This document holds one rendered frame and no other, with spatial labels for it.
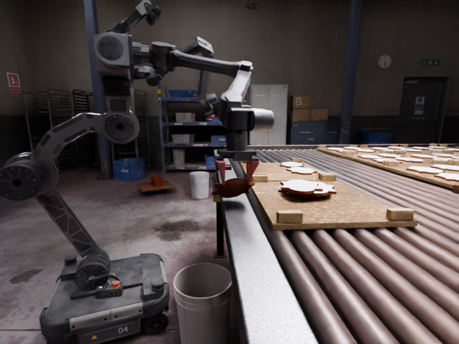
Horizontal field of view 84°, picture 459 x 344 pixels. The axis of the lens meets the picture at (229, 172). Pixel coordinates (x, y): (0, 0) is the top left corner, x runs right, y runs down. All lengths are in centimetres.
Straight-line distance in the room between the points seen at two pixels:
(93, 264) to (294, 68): 580
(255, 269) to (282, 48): 623
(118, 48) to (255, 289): 106
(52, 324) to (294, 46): 624
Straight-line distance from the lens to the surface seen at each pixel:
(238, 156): 68
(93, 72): 572
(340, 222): 66
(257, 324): 38
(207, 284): 162
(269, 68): 642
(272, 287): 44
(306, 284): 45
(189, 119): 574
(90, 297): 170
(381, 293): 48
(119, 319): 158
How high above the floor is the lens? 117
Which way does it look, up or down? 12 degrees down
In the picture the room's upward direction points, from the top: straight up
